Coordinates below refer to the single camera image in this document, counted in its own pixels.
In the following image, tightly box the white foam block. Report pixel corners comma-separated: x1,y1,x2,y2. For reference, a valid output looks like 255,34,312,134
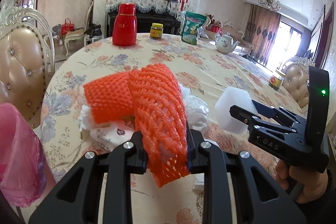
214,86,259,133

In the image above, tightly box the clear plastic wrap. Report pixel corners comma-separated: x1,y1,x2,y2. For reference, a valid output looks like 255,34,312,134
179,84,210,132

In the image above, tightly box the orange foam fruit net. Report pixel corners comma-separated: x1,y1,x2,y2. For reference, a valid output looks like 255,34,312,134
128,63,189,187

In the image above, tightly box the white printed tissue pack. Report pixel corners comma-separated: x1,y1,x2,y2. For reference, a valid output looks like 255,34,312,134
90,120,135,152

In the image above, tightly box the white tissue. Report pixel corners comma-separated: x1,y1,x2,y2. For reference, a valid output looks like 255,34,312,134
79,105,98,132

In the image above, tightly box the pink plastic trash bag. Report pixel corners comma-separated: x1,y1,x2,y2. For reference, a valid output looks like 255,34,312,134
1,103,46,207

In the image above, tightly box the person's right hand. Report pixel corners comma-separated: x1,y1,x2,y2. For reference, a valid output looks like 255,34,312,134
276,160,329,203

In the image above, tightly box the floral tablecloth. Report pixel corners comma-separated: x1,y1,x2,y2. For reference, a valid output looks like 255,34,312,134
41,34,302,223

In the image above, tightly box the white porcelain teapot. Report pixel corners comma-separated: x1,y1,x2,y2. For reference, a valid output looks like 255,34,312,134
215,32,240,54

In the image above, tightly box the brown curtain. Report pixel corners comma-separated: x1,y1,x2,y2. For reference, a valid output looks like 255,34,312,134
245,5,281,66

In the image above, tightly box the green snack bag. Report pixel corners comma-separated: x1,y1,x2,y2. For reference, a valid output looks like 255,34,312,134
181,11,207,45

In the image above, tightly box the chandelier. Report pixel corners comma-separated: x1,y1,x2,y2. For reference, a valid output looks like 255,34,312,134
258,0,281,12

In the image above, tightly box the black upright piano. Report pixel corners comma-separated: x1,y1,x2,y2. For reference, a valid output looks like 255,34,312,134
105,10,181,37

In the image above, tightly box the yellow lid sauce jar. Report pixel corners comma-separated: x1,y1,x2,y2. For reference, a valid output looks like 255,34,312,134
150,23,163,39

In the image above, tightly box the lace piano cover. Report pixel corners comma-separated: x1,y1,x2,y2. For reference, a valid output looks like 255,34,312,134
105,0,179,16

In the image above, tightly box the red thermos jug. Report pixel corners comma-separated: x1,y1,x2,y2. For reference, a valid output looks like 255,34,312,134
112,3,137,47

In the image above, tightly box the tufted beige dining chair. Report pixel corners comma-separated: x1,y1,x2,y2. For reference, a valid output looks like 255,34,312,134
0,0,55,128

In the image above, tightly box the red handbag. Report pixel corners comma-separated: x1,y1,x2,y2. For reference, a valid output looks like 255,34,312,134
61,18,75,35

